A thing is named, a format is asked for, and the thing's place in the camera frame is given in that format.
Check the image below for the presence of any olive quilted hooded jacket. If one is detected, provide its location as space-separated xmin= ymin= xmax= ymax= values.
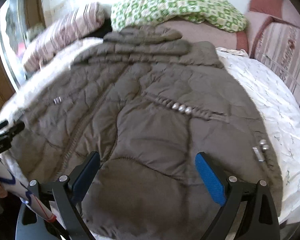
xmin=6 ymin=26 xmax=283 ymax=239

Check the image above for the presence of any white patterned sleeve forearm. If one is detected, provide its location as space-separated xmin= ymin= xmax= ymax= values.
xmin=0 ymin=161 xmax=57 ymax=223

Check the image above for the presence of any striped floral pillow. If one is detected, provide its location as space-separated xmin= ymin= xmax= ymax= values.
xmin=21 ymin=2 xmax=105 ymax=73

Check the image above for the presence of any white leaf-print duvet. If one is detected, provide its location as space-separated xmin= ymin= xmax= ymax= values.
xmin=0 ymin=37 xmax=300 ymax=224

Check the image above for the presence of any stained glass door panel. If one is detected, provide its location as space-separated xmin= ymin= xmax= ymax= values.
xmin=0 ymin=0 xmax=26 ymax=91

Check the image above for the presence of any striped floral side cushion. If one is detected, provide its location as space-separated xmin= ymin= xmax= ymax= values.
xmin=255 ymin=23 xmax=300 ymax=108

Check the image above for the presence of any green white checked pillow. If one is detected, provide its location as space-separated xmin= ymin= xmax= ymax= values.
xmin=110 ymin=0 xmax=248 ymax=33

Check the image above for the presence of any pink bed sheet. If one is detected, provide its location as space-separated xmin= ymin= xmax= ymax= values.
xmin=161 ymin=19 xmax=247 ymax=50

